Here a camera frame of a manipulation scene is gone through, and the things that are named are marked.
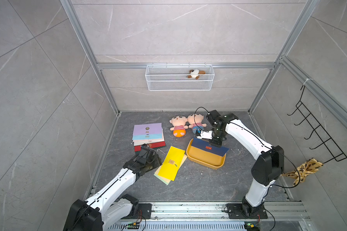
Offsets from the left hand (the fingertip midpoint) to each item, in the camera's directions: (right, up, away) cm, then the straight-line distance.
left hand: (159, 158), depth 84 cm
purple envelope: (-12, +17, +23) cm, 31 cm away
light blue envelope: (-11, +11, +20) cm, 25 cm away
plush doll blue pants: (+24, +24, +17) cm, 38 cm away
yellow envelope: (+7, -7, +6) cm, 11 cm away
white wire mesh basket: (+8, +54, +16) cm, 57 cm away
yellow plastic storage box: (+28, -1, +6) cm, 29 cm away
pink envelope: (-9, +9, +17) cm, 21 cm away
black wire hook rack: (+77, +10, -25) cm, 82 cm away
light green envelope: (+1, -13, 0) cm, 13 cm away
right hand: (+33, +11, +1) cm, 35 cm away
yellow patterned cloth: (+73, +1, -18) cm, 75 cm away
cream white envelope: (-14, +8, +17) cm, 23 cm away
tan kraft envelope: (+5, -13, -1) cm, 14 cm away
